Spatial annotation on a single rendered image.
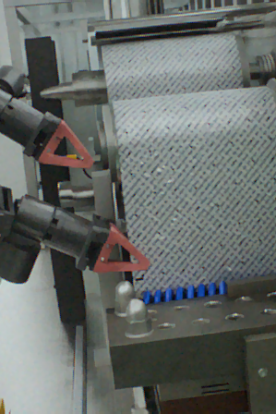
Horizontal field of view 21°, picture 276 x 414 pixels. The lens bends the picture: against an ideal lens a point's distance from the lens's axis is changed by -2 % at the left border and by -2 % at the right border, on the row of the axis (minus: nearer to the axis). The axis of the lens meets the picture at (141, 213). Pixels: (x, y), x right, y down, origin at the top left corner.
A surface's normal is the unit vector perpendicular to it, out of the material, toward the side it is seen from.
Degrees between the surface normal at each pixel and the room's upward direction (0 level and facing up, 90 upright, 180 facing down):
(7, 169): 90
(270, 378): 90
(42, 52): 90
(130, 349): 90
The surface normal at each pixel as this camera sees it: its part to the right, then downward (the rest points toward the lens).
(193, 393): 0.07, 0.17
